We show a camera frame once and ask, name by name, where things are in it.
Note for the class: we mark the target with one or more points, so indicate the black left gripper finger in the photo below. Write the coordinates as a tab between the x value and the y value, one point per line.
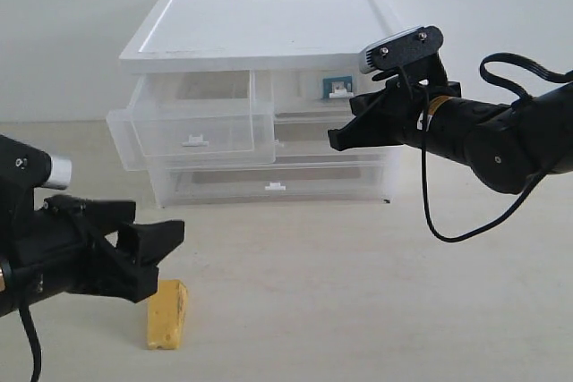
147	245
128	282

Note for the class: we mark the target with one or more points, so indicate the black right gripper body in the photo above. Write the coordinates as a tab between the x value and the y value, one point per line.
406	111

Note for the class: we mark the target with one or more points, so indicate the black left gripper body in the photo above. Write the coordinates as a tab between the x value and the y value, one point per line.
69	243

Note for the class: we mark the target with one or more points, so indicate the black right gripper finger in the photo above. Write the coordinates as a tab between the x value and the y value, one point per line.
365	131

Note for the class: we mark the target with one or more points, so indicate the yellow cheese wedge sponge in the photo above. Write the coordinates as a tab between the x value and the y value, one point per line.
166	312

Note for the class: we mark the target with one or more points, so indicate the white pill bottle blue label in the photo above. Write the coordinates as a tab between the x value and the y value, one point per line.
337	87

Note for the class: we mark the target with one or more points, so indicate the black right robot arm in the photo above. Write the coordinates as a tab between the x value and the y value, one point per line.
504	145

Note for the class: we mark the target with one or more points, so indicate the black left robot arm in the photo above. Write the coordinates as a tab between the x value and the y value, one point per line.
16	225

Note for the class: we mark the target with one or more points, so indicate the white plastic drawer cabinet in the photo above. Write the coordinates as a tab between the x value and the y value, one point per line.
265	36

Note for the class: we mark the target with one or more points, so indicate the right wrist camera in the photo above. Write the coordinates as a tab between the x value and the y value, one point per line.
412	54

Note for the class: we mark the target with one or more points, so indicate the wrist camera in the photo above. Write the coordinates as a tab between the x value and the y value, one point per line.
412	54
25	168

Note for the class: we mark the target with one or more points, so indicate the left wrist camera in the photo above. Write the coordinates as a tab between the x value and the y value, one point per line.
25	168

